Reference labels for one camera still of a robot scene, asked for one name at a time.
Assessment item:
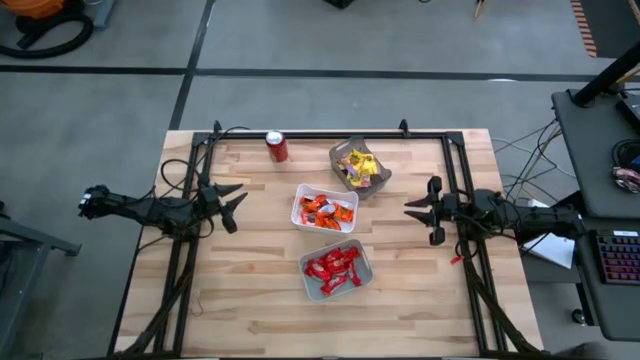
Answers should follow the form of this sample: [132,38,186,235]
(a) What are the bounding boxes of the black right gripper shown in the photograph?
[403,174,474,247]

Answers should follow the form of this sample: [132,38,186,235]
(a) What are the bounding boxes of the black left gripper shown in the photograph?
[198,183,249,235]

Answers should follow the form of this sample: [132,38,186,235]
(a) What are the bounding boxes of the candy pile on desk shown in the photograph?
[610,166,640,194]

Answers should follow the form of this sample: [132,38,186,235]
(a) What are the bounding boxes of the red soda can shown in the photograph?
[264,130,290,162]

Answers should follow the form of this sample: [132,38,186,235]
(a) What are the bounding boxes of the white plastic bin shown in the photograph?
[290,183,360,235]

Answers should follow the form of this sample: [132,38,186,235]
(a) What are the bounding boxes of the smoky transparent plastic bin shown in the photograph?
[328,135,393,201]

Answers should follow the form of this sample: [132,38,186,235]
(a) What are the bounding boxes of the light grey plastic bin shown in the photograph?
[298,238,375,303]

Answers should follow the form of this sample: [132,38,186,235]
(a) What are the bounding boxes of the white paper sheet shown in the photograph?
[522,198,576,270]

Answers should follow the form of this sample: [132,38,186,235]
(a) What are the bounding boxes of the dark grey desk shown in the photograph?
[551,88,640,220]

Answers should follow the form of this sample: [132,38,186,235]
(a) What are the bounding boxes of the black backlit keyboard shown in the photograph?
[594,229,640,286]

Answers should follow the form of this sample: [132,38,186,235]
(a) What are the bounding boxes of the grey metal cart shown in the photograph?
[0,199,82,360]

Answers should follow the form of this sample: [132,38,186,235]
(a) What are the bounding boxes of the dark grey side table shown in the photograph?
[569,215,640,342]

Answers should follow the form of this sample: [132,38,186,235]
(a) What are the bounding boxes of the black slanted pole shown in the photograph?
[571,42,640,107]

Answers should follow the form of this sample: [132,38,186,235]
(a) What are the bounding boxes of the black desk device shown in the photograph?
[615,92,640,134]

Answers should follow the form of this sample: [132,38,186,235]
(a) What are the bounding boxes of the dark floor mat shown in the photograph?
[579,0,640,59]

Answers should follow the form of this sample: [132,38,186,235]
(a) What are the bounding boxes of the orange shop vacuum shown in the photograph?
[12,0,89,49]

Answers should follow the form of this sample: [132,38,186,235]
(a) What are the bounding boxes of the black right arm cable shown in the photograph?
[452,214,496,262]

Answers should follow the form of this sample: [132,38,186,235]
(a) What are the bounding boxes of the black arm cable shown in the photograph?
[452,214,496,262]
[158,125,251,211]

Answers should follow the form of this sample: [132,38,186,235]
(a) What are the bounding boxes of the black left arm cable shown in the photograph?
[158,125,251,211]

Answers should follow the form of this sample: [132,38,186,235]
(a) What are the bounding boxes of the black floor cables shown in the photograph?
[492,117,576,201]

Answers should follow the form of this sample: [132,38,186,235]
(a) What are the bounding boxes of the coiled black cable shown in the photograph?
[610,138,640,169]

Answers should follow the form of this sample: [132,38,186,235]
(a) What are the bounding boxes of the grey metal bracket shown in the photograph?
[92,0,117,29]

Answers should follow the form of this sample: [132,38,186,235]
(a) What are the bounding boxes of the black vacuum hose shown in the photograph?
[0,12,95,60]

